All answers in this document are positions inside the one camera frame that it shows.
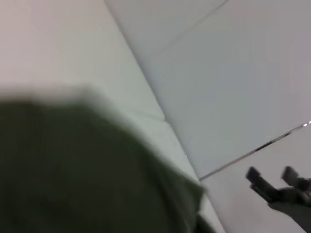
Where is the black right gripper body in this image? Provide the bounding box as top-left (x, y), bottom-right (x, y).
top-left (267, 178), bottom-right (311, 233)

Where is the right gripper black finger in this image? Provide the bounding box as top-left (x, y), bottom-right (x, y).
top-left (280, 166), bottom-right (305, 189)
top-left (245, 166), bottom-right (276, 202)

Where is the dark green shirt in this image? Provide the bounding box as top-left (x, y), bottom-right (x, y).
top-left (0, 97), bottom-right (219, 233)

